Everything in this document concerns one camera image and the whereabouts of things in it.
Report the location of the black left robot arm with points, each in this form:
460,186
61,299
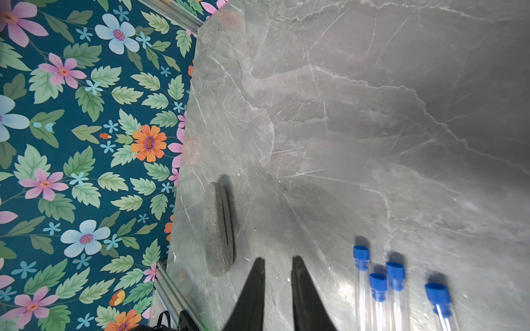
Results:
164,323

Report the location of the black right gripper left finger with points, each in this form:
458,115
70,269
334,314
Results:
248,313

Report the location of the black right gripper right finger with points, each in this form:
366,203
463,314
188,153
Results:
308,310

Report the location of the grey oval stone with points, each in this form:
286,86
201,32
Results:
218,232

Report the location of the clear test tube blue stopper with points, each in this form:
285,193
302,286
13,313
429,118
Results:
361,256
379,302
443,310
398,296

